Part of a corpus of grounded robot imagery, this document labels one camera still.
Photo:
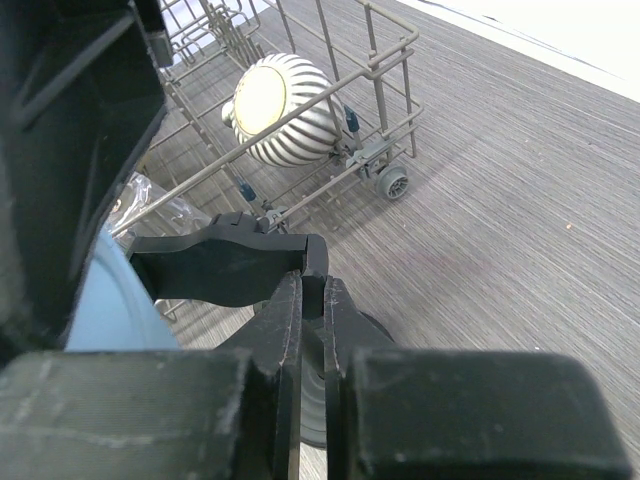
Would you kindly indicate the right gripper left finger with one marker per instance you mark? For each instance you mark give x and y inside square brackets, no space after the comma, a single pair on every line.
[228,413]

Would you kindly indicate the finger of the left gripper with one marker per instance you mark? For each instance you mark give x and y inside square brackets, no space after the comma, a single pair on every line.
[80,103]

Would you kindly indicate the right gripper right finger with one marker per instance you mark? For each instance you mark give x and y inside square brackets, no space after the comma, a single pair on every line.
[398,413]

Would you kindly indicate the black phone stand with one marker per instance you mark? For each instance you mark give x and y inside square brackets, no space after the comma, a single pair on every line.
[302,377]

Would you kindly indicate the phone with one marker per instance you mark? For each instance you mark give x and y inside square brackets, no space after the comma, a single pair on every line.
[115,312]

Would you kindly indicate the clear glass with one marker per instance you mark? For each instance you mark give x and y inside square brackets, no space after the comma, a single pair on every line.
[175,218]

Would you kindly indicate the white ribbed cup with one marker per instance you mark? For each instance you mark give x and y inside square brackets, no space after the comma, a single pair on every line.
[269,90]

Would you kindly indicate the grey wire dish rack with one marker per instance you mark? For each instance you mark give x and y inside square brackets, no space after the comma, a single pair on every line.
[294,112]

